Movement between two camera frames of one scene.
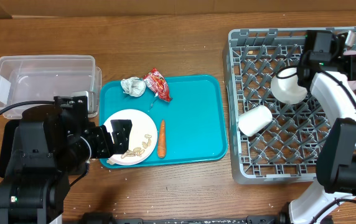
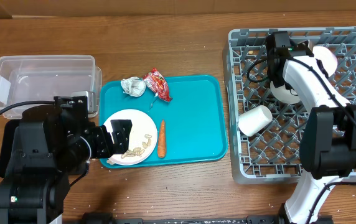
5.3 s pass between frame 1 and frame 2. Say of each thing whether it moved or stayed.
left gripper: stayed
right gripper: moved
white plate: stayed
